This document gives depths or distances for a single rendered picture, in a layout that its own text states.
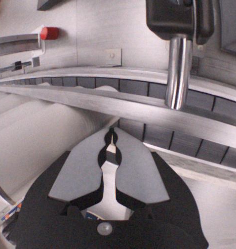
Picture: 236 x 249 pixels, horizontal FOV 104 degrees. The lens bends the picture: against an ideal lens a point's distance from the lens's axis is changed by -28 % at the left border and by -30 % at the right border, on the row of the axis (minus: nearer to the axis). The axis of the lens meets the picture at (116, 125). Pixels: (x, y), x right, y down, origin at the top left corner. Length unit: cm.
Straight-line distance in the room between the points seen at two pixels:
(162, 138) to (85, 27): 23
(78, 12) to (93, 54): 10
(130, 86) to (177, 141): 9
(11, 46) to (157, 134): 37
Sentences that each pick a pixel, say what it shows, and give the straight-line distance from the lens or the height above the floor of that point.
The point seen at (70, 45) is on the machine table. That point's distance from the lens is 30.
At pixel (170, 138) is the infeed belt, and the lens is 17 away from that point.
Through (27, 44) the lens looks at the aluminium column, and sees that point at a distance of 39.
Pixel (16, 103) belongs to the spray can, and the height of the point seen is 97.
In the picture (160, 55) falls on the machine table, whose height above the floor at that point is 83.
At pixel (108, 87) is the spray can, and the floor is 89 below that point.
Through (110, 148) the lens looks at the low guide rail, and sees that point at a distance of 17.
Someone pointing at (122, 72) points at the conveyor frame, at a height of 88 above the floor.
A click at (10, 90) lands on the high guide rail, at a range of 26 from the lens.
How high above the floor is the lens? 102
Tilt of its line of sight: 49 degrees down
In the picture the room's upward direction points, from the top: 130 degrees counter-clockwise
